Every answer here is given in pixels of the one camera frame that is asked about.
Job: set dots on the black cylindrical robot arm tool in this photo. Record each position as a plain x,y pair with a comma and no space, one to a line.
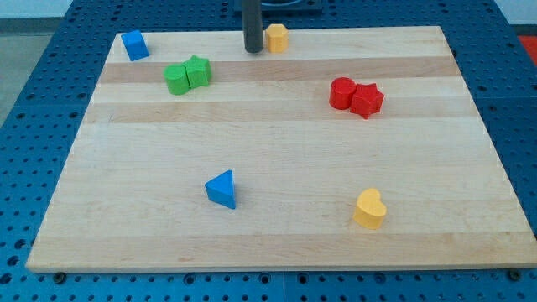
252,25

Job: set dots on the yellow heart block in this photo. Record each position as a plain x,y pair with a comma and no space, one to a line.
370,211

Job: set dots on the blue triangle block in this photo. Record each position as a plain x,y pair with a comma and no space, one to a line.
220,190

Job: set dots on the light wooden board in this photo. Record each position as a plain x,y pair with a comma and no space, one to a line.
131,196

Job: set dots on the red cylinder block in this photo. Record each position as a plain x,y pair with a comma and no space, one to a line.
342,91

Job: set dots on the green star block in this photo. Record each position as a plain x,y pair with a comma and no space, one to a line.
198,71

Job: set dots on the red star block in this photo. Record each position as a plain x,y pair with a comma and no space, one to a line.
366,100

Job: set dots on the yellow hexagon block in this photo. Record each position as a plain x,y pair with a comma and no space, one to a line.
277,38

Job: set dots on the green cylinder block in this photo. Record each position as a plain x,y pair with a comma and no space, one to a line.
176,79

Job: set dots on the blue cube block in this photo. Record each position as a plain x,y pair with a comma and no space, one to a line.
134,44

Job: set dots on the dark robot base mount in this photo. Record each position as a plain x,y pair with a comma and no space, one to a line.
279,7

